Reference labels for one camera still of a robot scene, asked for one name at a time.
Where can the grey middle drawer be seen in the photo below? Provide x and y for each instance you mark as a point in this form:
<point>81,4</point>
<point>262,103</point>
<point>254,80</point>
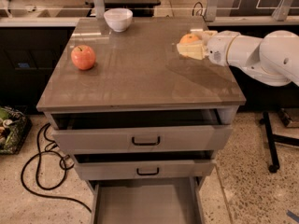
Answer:
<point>117,166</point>

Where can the red apple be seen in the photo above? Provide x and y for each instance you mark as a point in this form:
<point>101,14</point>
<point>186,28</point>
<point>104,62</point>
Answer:
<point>83,57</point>

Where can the grey drawer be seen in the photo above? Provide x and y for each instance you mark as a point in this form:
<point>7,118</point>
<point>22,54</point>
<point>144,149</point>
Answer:
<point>147,201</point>
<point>156,139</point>
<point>117,166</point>

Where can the black wheeled stand leg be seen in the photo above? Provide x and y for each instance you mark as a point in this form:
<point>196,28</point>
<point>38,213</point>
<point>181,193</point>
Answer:
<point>272,139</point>

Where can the white bowl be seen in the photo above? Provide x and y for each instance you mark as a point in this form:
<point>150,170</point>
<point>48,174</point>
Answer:
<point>118,19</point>

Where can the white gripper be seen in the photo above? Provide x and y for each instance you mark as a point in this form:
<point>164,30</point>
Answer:
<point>219,48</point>

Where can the grey top drawer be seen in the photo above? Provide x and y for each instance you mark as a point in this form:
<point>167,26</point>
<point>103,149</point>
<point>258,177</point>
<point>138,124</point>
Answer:
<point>156,139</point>

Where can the basket of mixed items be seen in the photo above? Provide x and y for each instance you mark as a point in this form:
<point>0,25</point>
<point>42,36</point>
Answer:
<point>14,128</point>

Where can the grey bottom drawer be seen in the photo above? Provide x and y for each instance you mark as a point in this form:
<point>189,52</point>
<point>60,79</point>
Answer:
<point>147,201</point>

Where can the grey drawer cabinet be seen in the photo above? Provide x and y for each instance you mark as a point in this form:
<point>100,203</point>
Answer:
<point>139,80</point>

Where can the orange fruit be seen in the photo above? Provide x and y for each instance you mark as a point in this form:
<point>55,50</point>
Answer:
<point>188,38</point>

